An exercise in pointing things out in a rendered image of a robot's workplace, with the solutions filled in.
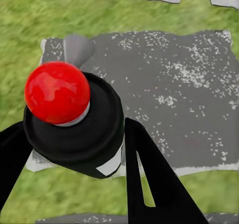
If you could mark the insectifuge atomizer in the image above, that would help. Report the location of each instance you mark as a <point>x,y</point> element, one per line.
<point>74,119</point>

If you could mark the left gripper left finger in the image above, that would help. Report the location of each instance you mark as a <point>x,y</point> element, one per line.
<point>14,152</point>

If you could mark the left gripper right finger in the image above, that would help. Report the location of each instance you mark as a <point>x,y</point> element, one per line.
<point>173,203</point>

